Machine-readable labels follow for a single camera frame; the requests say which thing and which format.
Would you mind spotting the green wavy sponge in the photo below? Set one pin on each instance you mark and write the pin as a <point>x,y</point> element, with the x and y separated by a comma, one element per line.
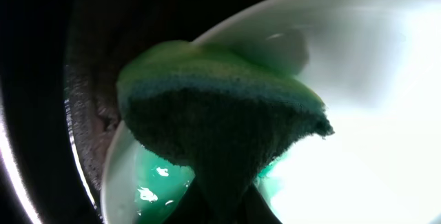
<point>225,117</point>

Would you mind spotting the pale green plate top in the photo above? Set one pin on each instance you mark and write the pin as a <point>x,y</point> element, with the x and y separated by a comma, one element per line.
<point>375,64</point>

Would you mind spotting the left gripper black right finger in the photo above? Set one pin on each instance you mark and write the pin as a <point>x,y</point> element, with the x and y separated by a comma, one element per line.
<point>254,209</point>

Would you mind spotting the round black tray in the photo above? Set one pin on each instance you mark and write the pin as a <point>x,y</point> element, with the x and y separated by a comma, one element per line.
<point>59,63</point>

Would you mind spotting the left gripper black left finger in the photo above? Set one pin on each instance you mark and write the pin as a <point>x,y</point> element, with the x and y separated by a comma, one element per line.
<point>191,209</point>

